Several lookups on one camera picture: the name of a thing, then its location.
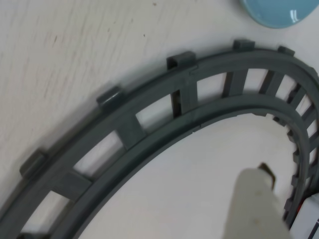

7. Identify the white Shinkansen toy head car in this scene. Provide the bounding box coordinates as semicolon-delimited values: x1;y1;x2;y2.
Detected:
290;193;319;239

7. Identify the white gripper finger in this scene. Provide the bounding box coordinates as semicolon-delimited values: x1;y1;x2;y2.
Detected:
230;163;292;239

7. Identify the light blue dish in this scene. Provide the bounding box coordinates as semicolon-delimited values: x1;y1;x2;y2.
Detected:
235;0;316;29

